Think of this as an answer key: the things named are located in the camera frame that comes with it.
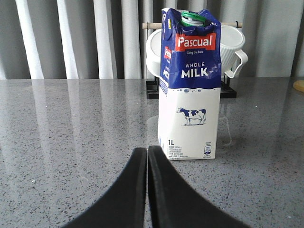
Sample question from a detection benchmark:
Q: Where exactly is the Pascual whole milk carton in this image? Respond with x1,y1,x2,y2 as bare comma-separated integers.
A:
158,8,221,160

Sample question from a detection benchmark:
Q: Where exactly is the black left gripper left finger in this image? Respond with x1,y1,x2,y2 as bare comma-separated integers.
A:
64,148,147,228

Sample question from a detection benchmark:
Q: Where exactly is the smooth white mug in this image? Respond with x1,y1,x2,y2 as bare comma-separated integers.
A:
145,29,162,77

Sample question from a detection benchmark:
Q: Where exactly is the wooden mug tree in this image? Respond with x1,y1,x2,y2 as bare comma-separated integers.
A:
293,80,304,93

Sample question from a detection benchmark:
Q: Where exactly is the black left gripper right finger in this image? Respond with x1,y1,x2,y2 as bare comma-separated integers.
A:
148,146,247,228

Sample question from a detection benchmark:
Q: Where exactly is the ribbed white mug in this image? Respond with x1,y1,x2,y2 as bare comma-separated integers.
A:
220,25,248,78

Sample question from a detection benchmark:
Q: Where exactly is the grey pleated curtain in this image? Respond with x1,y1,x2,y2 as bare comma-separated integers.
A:
0,0,304,80

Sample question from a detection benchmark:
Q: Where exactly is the black wire mug rack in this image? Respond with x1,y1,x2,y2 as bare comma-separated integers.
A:
142,20,243,99

